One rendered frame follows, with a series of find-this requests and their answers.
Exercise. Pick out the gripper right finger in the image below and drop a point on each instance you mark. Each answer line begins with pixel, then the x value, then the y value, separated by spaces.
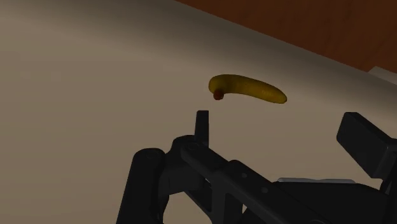
pixel 367 145

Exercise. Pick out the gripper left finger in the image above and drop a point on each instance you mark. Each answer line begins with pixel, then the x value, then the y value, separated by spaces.
pixel 198 161

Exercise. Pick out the yellow banana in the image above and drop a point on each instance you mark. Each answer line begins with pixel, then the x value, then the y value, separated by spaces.
pixel 248 88

